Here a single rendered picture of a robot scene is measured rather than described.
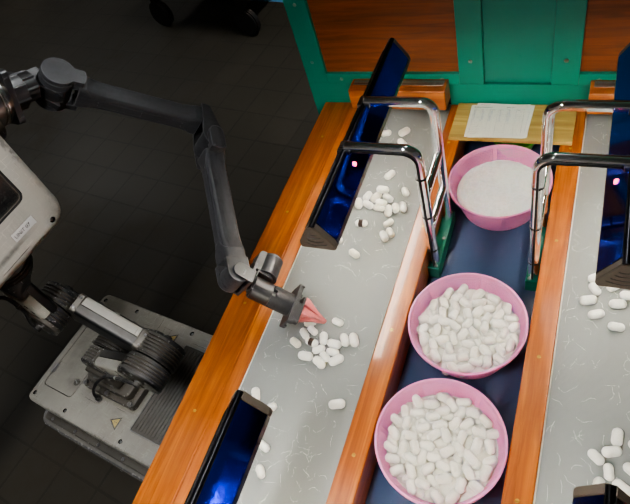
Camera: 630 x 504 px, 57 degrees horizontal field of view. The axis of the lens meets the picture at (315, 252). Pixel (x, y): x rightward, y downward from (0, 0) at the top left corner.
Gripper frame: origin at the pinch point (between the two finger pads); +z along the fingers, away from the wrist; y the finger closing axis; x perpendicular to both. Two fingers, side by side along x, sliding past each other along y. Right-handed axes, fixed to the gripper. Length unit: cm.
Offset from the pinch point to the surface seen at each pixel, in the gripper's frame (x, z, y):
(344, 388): -5.2, 8.6, -15.3
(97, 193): 179, -94, 92
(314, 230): -30.8, -16.7, 2.8
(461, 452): -23.4, 29.8, -23.6
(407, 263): -10.9, 13.1, 19.4
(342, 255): 2.9, 0.3, 21.2
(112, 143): 188, -104, 131
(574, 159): -61, 18, 24
